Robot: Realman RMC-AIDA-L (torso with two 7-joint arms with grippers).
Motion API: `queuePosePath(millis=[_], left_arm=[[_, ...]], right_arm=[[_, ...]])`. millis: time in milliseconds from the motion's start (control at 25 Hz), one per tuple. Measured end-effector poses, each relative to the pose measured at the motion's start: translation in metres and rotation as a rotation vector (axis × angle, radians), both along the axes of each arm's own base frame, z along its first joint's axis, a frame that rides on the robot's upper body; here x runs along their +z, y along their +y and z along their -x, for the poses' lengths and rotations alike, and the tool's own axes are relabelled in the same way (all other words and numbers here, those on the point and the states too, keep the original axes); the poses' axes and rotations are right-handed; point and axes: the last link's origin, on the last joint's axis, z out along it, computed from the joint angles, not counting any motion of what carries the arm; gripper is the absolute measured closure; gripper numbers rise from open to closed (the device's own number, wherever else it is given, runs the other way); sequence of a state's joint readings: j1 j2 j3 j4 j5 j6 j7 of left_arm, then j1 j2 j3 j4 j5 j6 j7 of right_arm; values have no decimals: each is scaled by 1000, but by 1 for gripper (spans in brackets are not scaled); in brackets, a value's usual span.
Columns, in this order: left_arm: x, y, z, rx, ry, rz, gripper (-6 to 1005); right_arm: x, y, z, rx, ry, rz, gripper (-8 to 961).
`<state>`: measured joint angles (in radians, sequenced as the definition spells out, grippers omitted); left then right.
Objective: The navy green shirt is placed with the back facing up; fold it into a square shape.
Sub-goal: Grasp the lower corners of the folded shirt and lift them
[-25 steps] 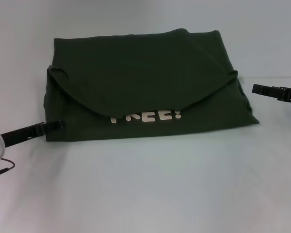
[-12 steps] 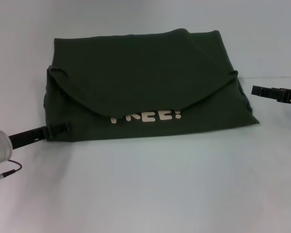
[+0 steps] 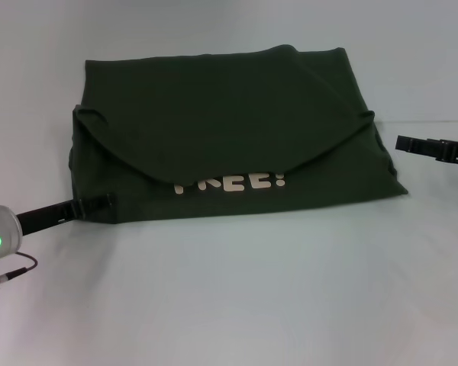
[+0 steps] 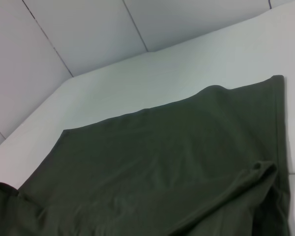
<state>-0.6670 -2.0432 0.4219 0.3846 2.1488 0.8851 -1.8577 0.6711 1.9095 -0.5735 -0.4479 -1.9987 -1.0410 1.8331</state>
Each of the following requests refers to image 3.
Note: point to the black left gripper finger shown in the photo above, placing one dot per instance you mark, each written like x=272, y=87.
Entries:
x=97, y=202

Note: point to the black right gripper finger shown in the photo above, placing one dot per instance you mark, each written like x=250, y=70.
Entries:
x=416, y=144

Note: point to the dark green t-shirt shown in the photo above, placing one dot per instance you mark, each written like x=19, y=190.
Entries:
x=233, y=126

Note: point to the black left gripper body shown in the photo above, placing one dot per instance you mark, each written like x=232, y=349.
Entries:
x=46, y=216

